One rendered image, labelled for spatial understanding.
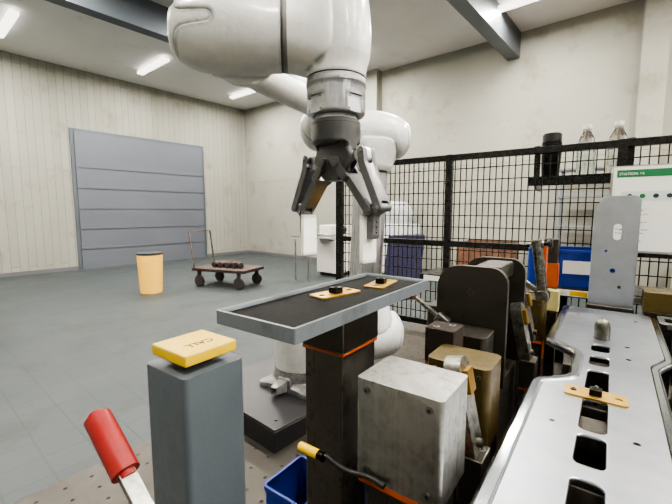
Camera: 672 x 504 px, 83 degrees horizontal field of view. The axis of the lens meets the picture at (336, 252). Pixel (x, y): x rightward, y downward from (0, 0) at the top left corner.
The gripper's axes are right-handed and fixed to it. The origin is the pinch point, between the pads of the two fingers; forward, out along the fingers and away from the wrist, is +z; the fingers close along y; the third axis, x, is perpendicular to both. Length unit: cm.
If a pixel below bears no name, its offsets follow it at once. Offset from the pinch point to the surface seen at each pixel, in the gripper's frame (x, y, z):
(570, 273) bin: 107, 4, 15
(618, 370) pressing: 43, 30, 23
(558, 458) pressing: 7.5, 30.9, 22.9
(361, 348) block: 1.1, 4.7, 14.8
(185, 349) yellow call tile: -27.2, 7.8, 6.9
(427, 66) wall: 635, -412, -297
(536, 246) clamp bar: 70, 6, 3
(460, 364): 1.5, 21.1, 12.6
